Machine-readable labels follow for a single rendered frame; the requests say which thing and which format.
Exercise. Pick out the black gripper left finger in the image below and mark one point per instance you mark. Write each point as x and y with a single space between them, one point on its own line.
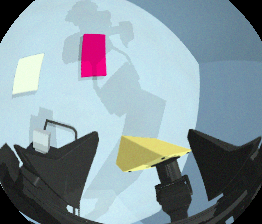
65 169

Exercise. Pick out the pink rectangular block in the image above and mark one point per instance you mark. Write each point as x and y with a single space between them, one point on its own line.
93 55

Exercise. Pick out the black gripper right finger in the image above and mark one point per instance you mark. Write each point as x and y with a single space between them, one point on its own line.
219 162

